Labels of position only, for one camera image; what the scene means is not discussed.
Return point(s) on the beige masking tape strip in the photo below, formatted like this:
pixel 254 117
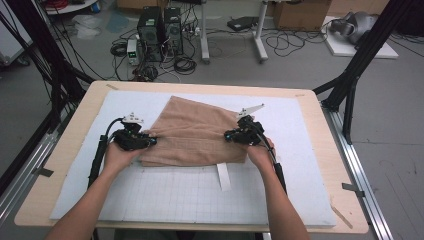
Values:
pixel 341 216

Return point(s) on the blue tape roll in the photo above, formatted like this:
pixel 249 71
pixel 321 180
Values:
pixel 95 7

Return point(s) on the white foam grid mat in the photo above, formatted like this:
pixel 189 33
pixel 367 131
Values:
pixel 166 200

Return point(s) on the person's right hand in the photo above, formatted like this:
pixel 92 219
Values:
pixel 261 156

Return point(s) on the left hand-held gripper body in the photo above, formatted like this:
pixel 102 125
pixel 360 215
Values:
pixel 128 140

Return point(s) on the brown cardboard box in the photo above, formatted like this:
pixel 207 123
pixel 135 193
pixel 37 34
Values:
pixel 300 15

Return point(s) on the slim black computer tower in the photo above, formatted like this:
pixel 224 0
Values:
pixel 173 30

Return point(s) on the clear plastic sheet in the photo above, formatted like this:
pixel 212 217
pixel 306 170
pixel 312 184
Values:
pixel 86 26

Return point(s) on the white floor board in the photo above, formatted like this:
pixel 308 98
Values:
pixel 346 50

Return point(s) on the large black computer tower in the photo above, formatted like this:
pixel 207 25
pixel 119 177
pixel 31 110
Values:
pixel 150 33

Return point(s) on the round white table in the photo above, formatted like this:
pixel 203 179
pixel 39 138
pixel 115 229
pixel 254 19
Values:
pixel 73 8

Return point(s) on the person's left hand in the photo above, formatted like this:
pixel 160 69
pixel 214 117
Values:
pixel 116 160

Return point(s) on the white power supply unit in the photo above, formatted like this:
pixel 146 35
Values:
pixel 132 51

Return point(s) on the grey rounded device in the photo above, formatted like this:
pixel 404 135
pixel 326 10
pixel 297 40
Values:
pixel 360 23

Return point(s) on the tan terry towel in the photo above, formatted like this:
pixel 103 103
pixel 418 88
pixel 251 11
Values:
pixel 193 133

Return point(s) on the white desk frame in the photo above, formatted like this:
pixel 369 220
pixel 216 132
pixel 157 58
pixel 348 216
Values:
pixel 204 33

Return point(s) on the black metal frame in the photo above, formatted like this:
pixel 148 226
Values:
pixel 43 50
pixel 366 50

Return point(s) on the aluminium rail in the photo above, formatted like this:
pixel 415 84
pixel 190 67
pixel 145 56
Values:
pixel 43 146
pixel 348 156

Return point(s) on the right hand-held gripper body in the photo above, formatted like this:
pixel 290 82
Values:
pixel 250 133

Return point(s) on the white cabinet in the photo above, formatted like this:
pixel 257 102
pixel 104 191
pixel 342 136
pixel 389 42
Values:
pixel 13 40

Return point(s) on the flat black device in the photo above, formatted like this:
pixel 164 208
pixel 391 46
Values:
pixel 242 23

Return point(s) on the grey tape strip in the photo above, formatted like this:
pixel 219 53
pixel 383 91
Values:
pixel 43 172
pixel 352 189

